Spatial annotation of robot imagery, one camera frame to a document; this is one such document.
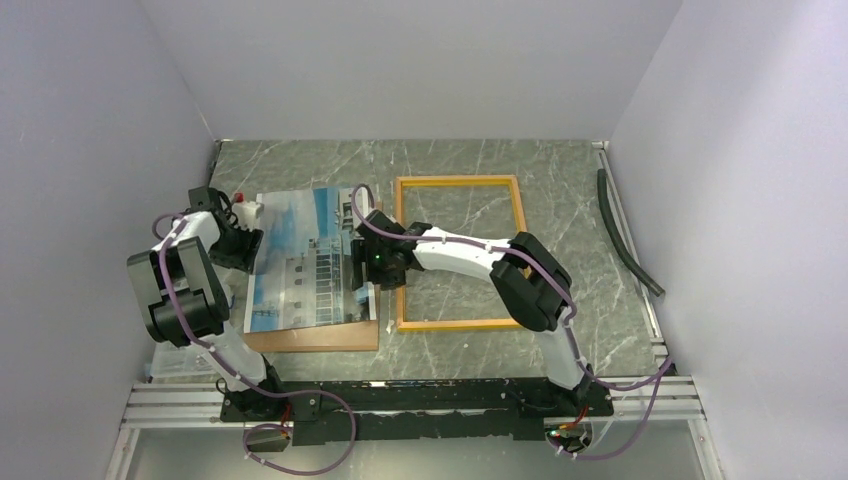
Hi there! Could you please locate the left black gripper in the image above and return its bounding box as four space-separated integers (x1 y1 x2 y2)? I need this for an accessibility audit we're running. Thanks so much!
209 220 264 274

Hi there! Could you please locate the building photo print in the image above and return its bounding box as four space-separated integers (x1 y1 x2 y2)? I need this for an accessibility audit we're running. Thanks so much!
244 187 377 333

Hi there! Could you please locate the yellow picture frame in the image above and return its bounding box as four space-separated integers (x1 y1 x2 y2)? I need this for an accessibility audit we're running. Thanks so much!
394 175 527 333

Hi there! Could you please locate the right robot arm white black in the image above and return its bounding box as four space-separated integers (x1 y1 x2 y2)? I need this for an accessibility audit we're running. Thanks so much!
353 209 589 415

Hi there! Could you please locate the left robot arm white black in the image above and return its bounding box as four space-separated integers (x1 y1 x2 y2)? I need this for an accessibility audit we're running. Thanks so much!
127 187 287 420

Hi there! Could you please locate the brown backing board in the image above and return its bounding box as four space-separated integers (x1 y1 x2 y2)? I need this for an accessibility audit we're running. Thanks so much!
246 200 384 353

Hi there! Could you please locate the clear plastic screw box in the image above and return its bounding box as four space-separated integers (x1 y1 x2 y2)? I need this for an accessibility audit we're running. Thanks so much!
147 343 219 383

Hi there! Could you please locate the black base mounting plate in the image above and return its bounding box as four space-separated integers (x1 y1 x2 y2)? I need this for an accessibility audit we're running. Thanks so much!
224 377 610 446

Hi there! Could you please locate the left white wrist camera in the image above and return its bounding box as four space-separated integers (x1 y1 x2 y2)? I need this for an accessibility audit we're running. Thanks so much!
232 192 264 230

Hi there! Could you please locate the black corrugated hose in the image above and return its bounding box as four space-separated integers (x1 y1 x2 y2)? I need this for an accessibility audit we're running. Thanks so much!
597 167 666 297

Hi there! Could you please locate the aluminium extrusion rail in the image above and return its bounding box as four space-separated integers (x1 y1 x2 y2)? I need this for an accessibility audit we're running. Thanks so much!
123 376 706 428

